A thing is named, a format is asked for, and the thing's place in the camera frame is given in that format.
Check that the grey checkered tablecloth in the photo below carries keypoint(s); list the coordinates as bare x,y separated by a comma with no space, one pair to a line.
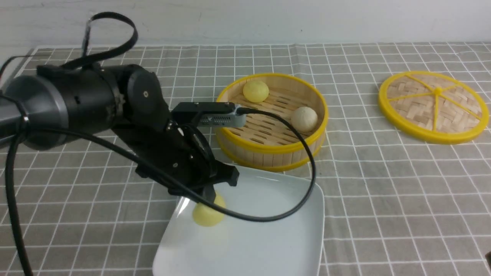
395,206

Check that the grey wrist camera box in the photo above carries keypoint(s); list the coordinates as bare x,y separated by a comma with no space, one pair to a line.
209,114

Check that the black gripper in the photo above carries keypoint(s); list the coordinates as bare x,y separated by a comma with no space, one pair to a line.
176,151

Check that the bamboo steamer basket yellow rim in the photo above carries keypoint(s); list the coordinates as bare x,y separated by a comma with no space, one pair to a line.
265,143

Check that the woven bamboo steamer lid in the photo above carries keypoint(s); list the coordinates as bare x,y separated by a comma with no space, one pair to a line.
433,107

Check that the white steamed bun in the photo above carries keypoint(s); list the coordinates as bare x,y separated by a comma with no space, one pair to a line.
304,119

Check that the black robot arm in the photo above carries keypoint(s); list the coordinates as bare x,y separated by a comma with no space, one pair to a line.
126,99

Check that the yellow steamed bun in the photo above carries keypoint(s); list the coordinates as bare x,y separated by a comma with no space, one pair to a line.
205,216
255,91

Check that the white square plate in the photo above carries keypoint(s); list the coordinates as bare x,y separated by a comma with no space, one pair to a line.
233,247

